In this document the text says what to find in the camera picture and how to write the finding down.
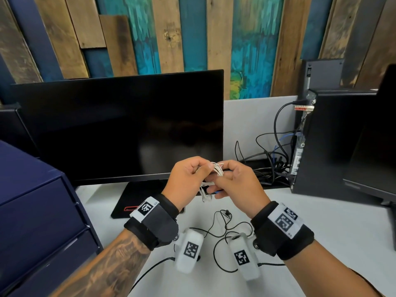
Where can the person's left hand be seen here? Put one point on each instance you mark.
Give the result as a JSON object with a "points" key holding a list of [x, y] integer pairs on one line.
{"points": [[182, 179]]}

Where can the person's right hand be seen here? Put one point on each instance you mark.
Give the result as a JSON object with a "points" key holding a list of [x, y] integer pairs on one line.
{"points": [[243, 188]]}

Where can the person's right thumb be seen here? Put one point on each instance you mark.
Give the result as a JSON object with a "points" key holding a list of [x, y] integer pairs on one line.
{"points": [[222, 180]]}

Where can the person's left thumb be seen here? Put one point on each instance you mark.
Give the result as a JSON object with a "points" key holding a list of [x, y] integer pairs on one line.
{"points": [[206, 176]]}

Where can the person's right forearm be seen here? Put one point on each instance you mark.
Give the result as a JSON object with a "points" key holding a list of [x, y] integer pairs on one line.
{"points": [[328, 275]]}

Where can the person's left forearm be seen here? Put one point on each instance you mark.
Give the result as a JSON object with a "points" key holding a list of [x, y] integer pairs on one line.
{"points": [[108, 266]]}

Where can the black power strip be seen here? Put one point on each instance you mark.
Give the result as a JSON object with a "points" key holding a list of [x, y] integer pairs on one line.
{"points": [[263, 177]]}

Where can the grey desk partition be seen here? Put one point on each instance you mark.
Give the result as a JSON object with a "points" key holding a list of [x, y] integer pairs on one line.
{"points": [[250, 120]]}

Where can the black monitor stand base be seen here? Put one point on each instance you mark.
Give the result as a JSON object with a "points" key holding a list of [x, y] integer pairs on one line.
{"points": [[139, 197]]}

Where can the large black monitor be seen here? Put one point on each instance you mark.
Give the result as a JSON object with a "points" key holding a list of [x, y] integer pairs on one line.
{"points": [[123, 129]]}

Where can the black desktop computer tower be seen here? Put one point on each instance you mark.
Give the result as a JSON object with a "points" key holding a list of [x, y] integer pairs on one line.
{"points": [[328, 145]]}

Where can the black computer case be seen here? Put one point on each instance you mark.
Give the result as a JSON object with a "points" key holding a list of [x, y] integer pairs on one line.
{"points": [[321, 74]]}

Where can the black monitor with stand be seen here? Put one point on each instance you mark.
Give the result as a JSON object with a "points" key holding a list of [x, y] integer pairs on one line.
{"points": [[376, 151]]}

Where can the dark blue drawer cabinet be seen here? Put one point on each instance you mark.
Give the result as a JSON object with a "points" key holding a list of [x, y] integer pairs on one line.
{"points": [[37, 219]]}

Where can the black box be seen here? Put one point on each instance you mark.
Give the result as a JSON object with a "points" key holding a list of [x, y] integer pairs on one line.
{"points": [[14, 129]]}

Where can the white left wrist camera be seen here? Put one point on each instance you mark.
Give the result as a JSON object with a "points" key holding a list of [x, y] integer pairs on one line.
{"points": [[189, 250]]}

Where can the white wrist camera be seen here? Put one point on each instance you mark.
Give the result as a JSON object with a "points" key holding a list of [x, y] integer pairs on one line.
{"points": [[189, 250], [244, 256]]}

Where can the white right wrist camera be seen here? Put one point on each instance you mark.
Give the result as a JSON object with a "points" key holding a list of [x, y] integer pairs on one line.
{"points": [[244, 256]]}

